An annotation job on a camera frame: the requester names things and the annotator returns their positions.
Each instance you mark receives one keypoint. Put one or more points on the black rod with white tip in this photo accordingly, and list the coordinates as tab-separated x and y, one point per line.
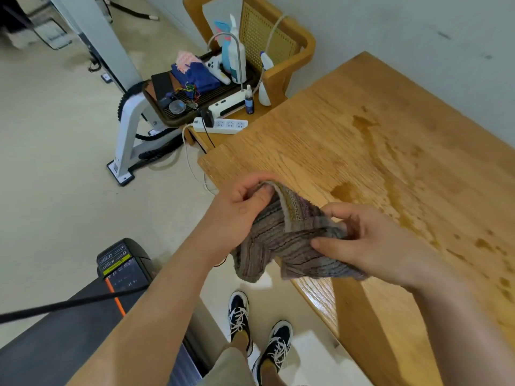
130	9

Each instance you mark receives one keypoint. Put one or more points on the person's right hand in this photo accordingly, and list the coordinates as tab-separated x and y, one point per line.
382	247

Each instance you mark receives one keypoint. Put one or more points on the black treadmill with orange stripe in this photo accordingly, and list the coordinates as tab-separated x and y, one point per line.
72	329

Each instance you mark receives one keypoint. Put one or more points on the wooden chair with rattan back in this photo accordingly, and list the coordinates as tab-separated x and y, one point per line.
281	56

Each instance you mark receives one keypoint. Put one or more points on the pink patterned cloth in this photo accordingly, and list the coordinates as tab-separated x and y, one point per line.
187	61

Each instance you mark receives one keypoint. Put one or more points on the person's left hand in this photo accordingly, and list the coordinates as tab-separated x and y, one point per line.
229	215

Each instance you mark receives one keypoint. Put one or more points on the person's black white sneaker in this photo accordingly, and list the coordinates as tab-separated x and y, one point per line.
239	317
277	345

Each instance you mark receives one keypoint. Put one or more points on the dark blue folded cloth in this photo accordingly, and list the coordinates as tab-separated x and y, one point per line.
197	76

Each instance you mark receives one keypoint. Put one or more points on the person's right thumb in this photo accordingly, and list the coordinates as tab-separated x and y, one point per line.
330	245

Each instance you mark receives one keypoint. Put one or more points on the person's left thumb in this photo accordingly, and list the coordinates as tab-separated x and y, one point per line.
257	198

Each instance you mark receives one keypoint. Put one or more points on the white machine frame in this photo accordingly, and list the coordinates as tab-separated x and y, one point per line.
120	96

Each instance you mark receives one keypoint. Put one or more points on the small dark dropper bottle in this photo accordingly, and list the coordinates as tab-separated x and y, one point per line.
249	101

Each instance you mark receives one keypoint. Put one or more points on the person's right black white sneaker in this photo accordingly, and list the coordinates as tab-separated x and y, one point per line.
277	345

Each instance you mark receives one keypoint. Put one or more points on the person's left black white sneaker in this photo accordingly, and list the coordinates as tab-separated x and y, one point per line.
239	317

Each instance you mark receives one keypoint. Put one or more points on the white spray bottle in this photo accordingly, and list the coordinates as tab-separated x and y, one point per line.
265	82

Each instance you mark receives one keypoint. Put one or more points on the silver gooseneck lamp white base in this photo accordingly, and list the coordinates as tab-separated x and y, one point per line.
229	104

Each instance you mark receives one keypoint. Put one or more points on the black rectangular box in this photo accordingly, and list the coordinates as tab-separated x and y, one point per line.
161	85

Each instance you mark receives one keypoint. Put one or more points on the black plug adapter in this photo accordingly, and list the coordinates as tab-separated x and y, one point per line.
207	117

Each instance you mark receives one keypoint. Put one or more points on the white game controller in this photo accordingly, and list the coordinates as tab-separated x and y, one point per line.
215	70

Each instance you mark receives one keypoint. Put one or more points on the person's right forearm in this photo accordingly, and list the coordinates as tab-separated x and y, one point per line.
466	337

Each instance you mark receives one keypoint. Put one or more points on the person's khaki shorts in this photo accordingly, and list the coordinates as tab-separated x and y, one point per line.
229	367

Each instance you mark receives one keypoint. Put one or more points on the dark brown slatted tray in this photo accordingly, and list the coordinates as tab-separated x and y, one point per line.
225	98

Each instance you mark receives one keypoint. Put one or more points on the round glass lens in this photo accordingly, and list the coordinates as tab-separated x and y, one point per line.
177	106

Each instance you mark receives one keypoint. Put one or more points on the white power strip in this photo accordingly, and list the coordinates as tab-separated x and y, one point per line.
225	125

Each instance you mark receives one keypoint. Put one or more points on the blue spray bottle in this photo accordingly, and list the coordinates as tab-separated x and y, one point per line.
225	52

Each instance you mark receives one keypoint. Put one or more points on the striped brown cleaning cloth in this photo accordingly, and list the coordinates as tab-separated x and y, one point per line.
281	241

